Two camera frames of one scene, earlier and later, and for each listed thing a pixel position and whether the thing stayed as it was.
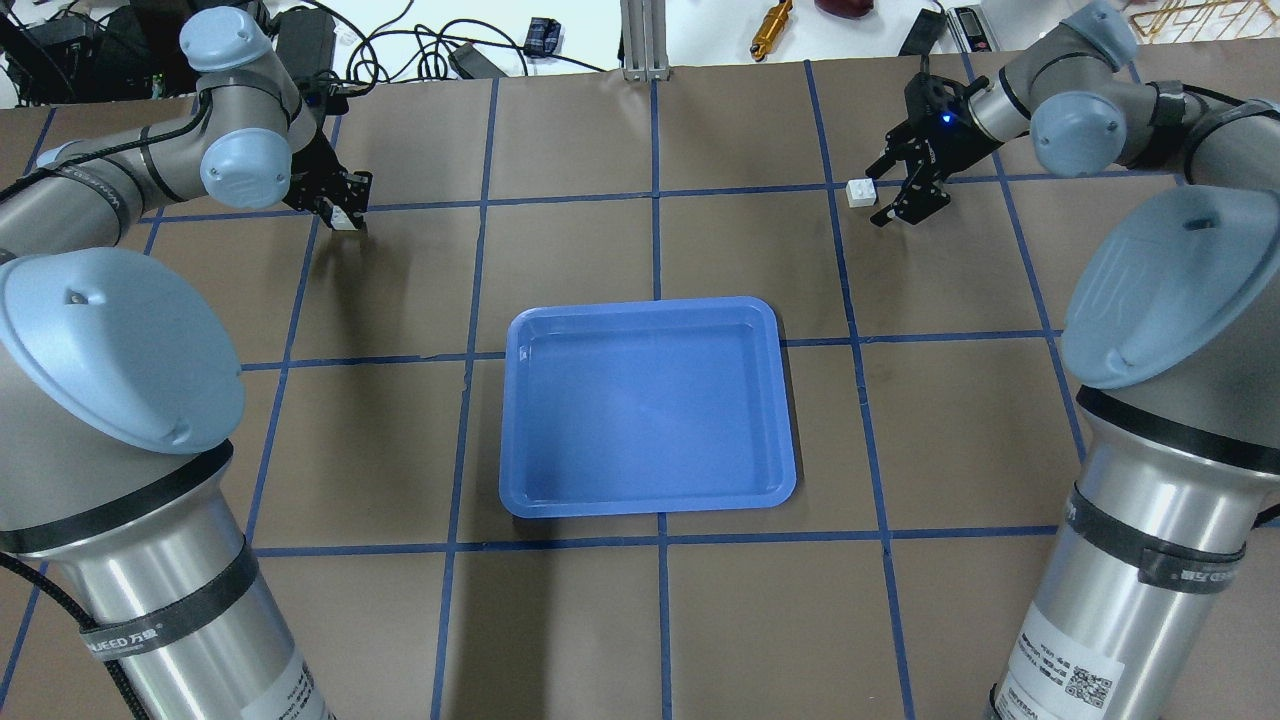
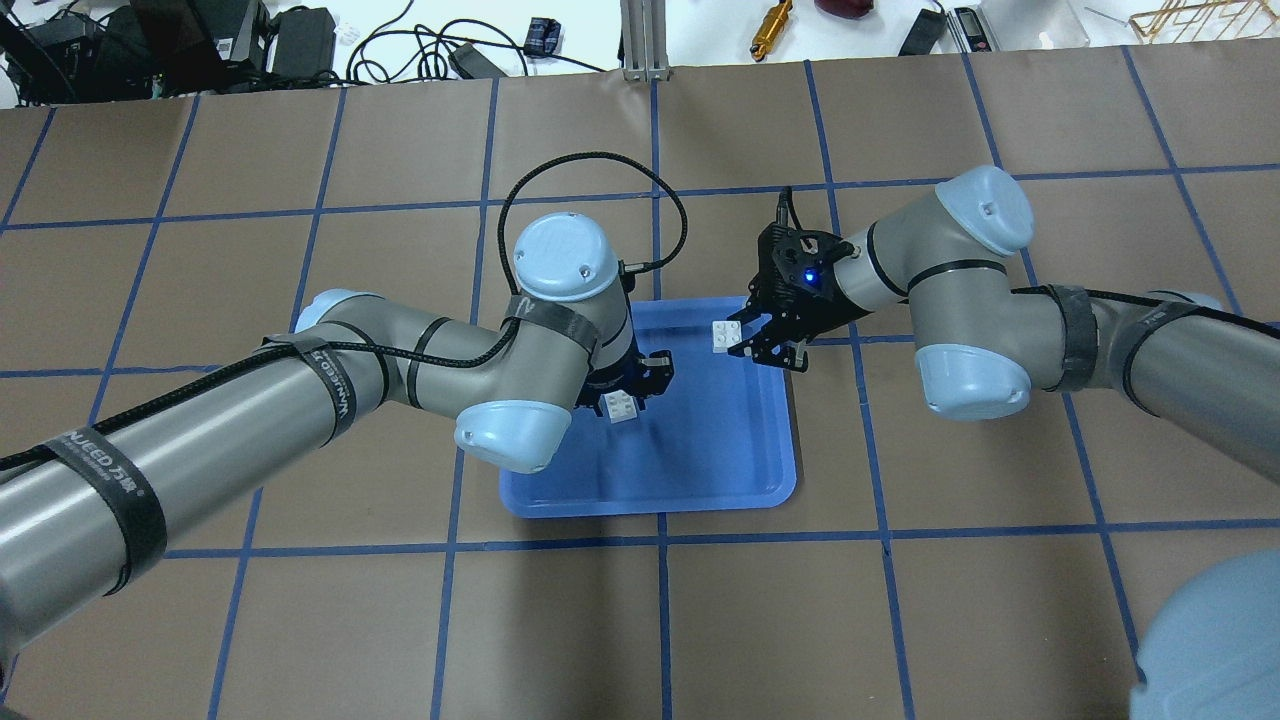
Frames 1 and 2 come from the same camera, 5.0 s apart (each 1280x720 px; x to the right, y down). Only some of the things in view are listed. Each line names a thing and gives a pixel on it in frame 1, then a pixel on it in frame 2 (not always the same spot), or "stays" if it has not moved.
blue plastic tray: x=645 y=406 stays
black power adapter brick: x=305 y=41 stays
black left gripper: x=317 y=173 → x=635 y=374
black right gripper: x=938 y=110 → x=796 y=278
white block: x=861 y=192 → x=726 y=334
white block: x=340 y=221 → x=618 y=405
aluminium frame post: x=645 y=40 stays
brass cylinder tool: x=770 y=29 stays
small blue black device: x=542 y=37 stays
